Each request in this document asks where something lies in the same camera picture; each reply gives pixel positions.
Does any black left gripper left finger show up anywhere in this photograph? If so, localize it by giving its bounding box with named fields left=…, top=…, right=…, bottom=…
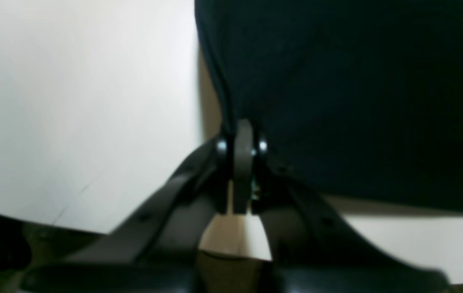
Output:
left=20, top=120, right=252, bottom=293

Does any black T-shirt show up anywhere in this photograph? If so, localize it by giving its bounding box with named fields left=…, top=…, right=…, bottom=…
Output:
left=195, top=0, right=463, bottom=212

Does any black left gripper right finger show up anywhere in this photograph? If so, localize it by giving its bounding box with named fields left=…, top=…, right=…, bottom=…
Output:
left=253, top=133, right=450, bottom=293

